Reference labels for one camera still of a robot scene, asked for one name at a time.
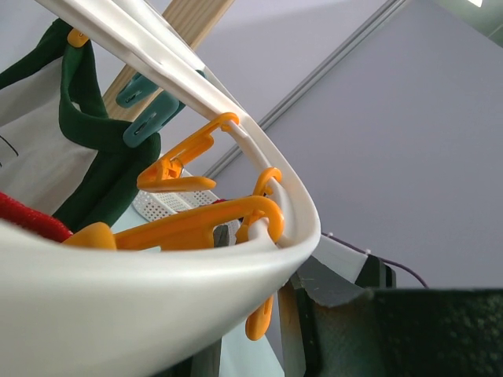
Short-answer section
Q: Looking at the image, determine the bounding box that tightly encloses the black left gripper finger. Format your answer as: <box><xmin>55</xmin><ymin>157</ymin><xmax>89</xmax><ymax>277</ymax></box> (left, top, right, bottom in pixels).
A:
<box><xmin>278</xmin><ymin>258</ymin><xmax>502</xmax><ymax>376</ymax></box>

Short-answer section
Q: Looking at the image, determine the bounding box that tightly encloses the white plastic clip hanger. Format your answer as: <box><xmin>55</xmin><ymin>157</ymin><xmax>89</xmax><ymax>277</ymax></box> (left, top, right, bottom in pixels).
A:
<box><xmin>1</xmin><ymin>1</ymin><xmax>321</xmax><ymax>376</ymax></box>

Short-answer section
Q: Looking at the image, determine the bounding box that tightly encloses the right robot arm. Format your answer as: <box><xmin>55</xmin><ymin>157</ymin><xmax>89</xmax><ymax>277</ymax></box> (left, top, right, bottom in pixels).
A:
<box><xmin>313</xmin><ymin>235</ymin><xmax>396</xmax><ymax>289</ymax></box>

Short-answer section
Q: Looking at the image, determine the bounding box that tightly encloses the small orange clip top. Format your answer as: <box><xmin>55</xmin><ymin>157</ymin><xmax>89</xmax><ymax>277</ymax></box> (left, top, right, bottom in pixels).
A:
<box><xmin>67</xmin><ymin>28</ymin><xmax>89</xmax><ymax>49</ymax></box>

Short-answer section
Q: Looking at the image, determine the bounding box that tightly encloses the orange clothespin middle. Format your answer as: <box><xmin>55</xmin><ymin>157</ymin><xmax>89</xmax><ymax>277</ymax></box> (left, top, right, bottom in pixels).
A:
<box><xmin>236</xmin><ymin>167</ymin><xmax>282</xmax><ymax>341</ymax></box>

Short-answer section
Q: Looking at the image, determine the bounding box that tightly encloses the orange plastic clothespin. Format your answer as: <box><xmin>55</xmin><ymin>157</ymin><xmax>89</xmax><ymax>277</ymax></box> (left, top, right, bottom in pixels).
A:
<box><xmin>63</xmin><ymin>196</ymin><xmax>285</xmax><ymax>251</ymax></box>

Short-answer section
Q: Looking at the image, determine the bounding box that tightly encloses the white perforated plastic basket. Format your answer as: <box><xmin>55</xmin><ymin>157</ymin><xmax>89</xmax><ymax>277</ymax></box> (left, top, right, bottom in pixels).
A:
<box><xmin>132</xmin><ymin>190</ymin><xmax>240</xmax><ymax>247</ymax></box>

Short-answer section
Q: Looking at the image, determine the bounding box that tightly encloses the orange clothespin on rim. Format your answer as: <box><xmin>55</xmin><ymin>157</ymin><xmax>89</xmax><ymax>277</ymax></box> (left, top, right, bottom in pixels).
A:
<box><xmin>137</xmin><ymin>112</ymin><xmax>239</xmax><ymax>193</ymax></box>

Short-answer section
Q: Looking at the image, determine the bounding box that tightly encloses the teal clothespin on shirt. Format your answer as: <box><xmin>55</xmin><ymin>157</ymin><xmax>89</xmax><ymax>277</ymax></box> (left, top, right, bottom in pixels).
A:
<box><xmin>116</xmin><ymin>73</ymin><xmax>185</xmax><ymax>148</ymax></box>

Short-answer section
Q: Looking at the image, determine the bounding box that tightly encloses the green and white t-shirt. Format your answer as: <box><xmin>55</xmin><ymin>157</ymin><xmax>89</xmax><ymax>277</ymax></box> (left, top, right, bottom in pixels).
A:
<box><xmin>1</xmin><ymin>20</ymin><xmax>161</xmax><ymax>232</ymax></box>

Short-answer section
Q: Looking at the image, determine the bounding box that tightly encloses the wooden clothes rack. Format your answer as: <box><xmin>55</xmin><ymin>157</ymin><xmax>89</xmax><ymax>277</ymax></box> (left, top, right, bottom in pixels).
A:
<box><xmin>100</xmin><ymin>0</ymin><xmax>237</xmax><ymax>123</ymax></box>

